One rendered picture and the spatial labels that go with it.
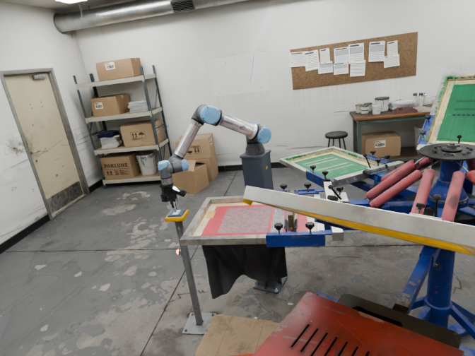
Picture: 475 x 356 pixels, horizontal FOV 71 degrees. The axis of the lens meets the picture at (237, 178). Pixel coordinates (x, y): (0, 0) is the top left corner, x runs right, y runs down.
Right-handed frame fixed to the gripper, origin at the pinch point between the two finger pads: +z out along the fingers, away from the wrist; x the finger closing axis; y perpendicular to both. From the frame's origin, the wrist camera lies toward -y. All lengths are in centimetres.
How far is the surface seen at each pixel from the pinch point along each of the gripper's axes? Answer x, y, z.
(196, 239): 41.2, -26.8, -1.3
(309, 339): 118, -86, -13
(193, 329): 7, 3, 97
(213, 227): 21.1, -31.0, 2.0
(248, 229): 25, -53, 2
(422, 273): 63, -135, 5
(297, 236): 42, -82, -2
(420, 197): 37, -140, -19
